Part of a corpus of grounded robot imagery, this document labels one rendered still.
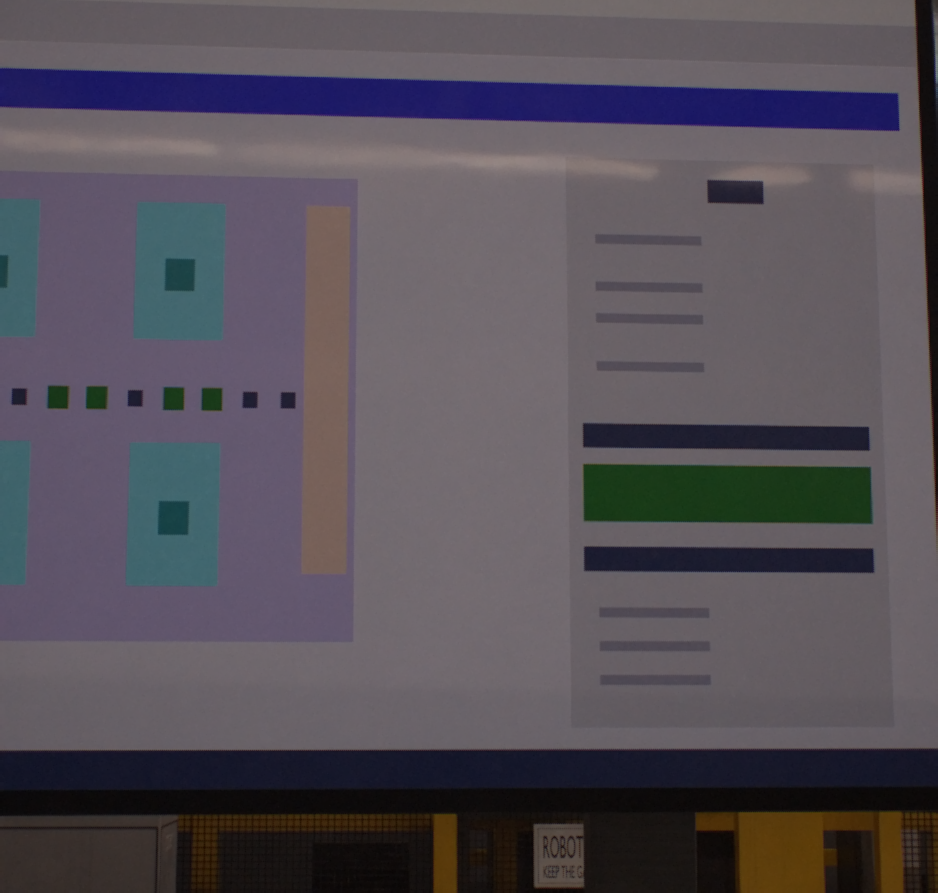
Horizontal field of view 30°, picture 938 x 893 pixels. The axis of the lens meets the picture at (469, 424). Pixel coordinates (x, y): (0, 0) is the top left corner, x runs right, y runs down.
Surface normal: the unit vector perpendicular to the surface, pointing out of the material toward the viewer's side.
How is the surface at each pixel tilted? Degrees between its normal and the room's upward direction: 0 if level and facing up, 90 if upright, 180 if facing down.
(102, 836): 90
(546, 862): 90
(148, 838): 90
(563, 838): 90
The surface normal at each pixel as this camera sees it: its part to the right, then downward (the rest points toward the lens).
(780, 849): 0.01, -0.15
